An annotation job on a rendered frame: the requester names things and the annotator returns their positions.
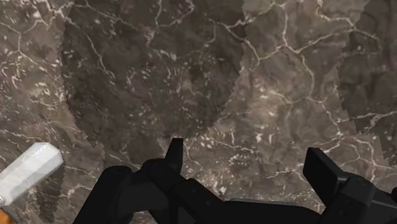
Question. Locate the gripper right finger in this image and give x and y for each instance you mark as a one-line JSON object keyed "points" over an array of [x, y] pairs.
{"points": [[338, 183]]}

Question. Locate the white faceted cap with orange body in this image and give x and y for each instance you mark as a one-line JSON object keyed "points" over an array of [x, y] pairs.
{"points": [[26, 172]]}

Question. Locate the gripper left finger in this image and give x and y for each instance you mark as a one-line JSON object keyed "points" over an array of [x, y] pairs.
{"points": [[161, 183]]}

